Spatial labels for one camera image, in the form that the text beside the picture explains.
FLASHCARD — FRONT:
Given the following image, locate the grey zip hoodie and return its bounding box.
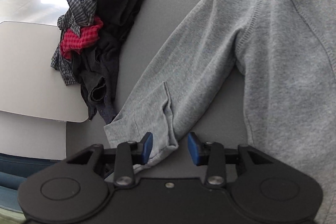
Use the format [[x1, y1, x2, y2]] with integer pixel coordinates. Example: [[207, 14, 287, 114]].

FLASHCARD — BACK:
[[104, 0, 335, 223]]

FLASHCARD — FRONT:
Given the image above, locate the grey side table top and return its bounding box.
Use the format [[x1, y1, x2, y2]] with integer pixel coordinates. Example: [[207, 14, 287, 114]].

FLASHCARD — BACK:
[[1, 21, 88, 123]]

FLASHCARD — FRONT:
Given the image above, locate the red checked cloth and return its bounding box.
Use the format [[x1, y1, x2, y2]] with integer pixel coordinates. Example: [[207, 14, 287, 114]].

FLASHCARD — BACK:
[[60, 16, 103, 60]]

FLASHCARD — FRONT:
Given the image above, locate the blue checked shirt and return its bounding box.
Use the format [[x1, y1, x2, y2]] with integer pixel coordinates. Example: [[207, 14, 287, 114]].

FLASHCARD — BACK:
[[51, 0, 98, 86]]

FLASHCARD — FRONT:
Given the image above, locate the black garment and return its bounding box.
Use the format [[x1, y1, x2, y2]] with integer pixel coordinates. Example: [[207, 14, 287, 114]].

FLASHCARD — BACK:
[[72, 0, 143, 123]]

